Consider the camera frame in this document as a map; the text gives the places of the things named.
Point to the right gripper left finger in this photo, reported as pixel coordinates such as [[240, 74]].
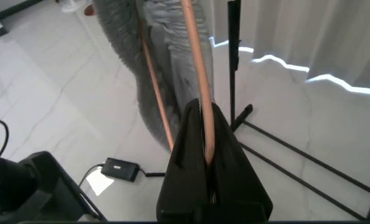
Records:
[[185, 174]]

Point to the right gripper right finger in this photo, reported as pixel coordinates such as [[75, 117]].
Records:
[[235, 174]]

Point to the pink clothes hanger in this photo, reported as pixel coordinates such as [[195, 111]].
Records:
[[200, 77]]

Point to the pale grey shorts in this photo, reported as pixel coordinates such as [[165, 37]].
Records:
[[172, 46]]

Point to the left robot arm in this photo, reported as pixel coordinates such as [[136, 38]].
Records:
[[10, 183]]

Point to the black clothes rack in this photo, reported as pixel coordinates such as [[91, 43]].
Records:
[[234, 62]]

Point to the black power adapter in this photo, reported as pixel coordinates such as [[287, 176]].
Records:
[[119, 169]]

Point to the white curtain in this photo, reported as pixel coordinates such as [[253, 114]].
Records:
[[297, 31]]

